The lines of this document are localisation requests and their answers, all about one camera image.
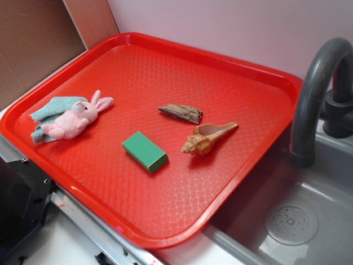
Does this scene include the pink plush bunny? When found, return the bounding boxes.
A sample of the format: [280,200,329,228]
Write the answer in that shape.
[41,90,114,140]

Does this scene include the round sink drain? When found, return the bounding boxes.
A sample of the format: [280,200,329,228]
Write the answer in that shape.
[264,200,319,246]

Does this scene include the grey curved faucet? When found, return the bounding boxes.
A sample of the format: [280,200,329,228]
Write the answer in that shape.
[290,38,352,168]

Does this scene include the red plastic tray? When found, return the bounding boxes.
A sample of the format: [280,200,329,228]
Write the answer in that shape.
[1,33,302,250]

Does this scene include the grey plastic sink basin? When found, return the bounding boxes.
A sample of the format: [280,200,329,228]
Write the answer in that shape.
[202,117,353,265]

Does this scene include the tan spiral conch shell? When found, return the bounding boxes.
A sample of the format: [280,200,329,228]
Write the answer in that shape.
[181,122,238,156]

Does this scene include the brown cardboard panel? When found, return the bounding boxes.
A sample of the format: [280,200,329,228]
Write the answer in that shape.
[0,0,120,112]

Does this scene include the brown driftwood piece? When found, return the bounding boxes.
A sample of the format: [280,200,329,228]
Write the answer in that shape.
[157,104,203,124]

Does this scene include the teal knitted cloth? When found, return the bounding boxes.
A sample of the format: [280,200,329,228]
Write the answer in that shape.
[29,97,88,144]

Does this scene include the green rectangular block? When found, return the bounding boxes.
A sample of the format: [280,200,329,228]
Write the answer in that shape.
[122,131,169,174]

